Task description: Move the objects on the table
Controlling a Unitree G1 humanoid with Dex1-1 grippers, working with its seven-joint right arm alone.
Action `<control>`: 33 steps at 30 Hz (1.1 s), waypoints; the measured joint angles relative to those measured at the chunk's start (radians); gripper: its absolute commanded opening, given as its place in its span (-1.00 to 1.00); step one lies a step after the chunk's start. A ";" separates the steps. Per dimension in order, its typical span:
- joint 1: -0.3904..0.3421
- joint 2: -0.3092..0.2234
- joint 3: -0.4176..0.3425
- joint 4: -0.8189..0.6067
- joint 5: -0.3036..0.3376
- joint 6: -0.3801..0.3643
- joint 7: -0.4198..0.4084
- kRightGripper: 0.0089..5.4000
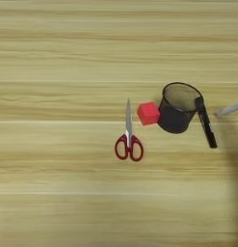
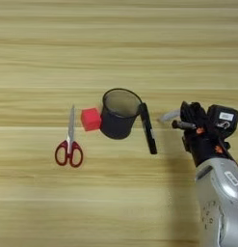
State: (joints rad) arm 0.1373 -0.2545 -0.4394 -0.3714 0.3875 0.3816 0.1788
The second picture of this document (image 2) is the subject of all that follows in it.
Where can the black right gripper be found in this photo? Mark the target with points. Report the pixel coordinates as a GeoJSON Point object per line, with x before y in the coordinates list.
{"type": "Point", "coordinates": [204, 148]}

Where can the white marker with black cap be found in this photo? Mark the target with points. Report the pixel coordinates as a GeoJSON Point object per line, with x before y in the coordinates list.
{"type": "Point", "coordinates": [170, 115]}

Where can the black pen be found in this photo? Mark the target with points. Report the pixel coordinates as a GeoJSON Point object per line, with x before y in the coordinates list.
{"type": "Point", "coordinates": [148, 130]}

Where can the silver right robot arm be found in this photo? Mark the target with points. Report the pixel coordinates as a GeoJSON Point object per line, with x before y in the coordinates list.
{"type": "Point", "coordinates": [220, 205]}

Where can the small black box white label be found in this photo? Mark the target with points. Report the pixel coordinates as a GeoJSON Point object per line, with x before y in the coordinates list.
{"type": "Point", "coordinates": [216, 117]}

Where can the black mesh pen cup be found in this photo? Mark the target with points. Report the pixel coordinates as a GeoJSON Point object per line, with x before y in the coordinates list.
{"type": "Point", "coordinates": [115, 128]}

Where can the red cube block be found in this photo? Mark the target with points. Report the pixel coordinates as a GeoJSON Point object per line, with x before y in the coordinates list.
{"type": "Point", "coordinates": [91, 119]}

